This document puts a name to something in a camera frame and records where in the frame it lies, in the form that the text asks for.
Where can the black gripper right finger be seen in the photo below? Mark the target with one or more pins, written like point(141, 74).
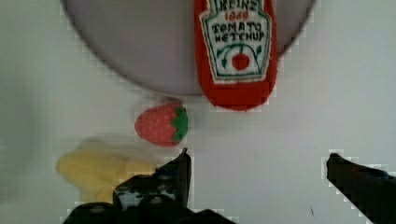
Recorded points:
point(371, 191)

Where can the grey round plate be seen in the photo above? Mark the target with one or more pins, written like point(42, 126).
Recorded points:
point(151, 42)

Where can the yellow plush banana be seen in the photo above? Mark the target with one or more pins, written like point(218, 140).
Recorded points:
point(97, 172)

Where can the red plush ketchup bottle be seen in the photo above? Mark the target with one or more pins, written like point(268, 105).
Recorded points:
point(235, 51)

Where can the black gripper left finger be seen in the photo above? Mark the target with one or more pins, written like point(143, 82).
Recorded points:
point(159, 198)

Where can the plush strawberry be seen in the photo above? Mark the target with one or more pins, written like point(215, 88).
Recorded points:
point(163, 125)

